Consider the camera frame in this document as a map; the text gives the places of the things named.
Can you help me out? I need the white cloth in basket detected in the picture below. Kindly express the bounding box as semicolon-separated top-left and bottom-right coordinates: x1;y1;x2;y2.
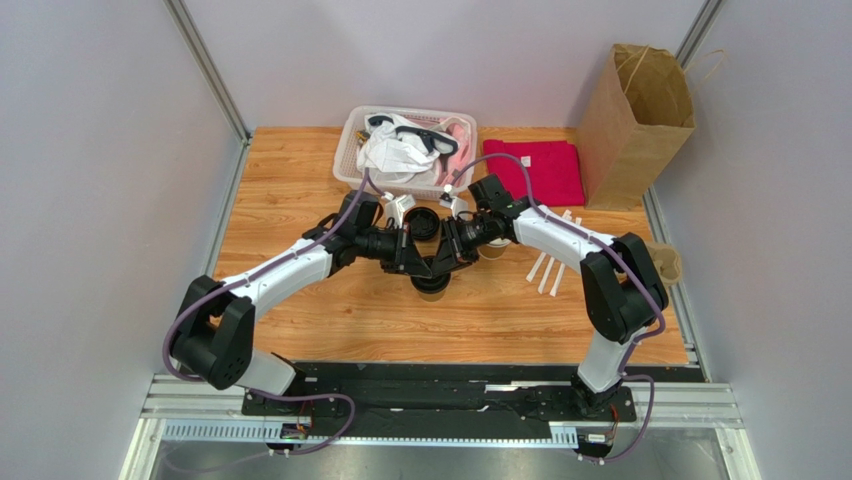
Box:
356;112;439;186

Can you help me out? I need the brown cardboard cup carrier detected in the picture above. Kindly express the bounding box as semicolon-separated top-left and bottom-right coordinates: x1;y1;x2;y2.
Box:
646;242;683;288

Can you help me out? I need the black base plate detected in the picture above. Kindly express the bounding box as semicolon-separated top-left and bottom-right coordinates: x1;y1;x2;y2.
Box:
237;362;646;441

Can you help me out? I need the brown paper bag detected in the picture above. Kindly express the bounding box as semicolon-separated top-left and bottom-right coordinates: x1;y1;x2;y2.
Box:
576;43;696;211

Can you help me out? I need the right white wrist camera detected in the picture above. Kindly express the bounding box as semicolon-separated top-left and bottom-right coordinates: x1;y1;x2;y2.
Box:
439;184;474;220

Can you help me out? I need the aluminium frame rail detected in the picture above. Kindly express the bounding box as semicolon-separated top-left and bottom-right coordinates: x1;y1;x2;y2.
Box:
119;374;761;479

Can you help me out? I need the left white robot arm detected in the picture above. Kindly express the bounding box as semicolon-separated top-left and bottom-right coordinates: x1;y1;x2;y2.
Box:
163;190;431;395

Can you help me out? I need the white wrapped straw right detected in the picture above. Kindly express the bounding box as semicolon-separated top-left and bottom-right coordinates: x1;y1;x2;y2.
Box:
549;263;566;297

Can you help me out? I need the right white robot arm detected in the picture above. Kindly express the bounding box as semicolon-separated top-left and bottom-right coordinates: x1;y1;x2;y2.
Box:
430;174;669;396

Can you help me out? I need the black lid on table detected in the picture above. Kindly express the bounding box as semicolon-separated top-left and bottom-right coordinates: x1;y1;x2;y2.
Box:
404;207;441;242

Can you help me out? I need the white wrapped straw left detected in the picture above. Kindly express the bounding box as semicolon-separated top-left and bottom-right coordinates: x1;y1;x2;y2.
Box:
526;252;547;282

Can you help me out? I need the white plastic basket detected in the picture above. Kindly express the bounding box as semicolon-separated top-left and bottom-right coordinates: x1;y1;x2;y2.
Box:
332;106;478;200

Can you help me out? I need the white wrapped straw middle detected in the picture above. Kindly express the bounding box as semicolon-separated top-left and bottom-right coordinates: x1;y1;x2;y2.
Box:
537;257;555;294

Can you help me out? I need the red folded cloth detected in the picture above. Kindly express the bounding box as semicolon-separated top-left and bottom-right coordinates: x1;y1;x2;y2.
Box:
482;139;586;207

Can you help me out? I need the paper coffee cup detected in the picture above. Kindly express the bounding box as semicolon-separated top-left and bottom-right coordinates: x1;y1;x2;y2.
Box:
478;238;512;260
418;291;445;302

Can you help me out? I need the white wrapped straw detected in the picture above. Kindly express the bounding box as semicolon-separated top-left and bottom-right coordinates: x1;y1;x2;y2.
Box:
526;252;547;282
549;263;566;297
537;257;555;294

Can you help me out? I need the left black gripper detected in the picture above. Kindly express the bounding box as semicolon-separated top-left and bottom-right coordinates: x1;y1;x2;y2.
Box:
355;222;431;279

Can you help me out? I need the black coffee cup lid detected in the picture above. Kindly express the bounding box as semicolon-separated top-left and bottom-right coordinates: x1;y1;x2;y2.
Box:
410;274;452;295

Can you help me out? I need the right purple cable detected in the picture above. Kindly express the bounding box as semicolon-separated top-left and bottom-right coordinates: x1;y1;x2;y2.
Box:
444;152;668;465

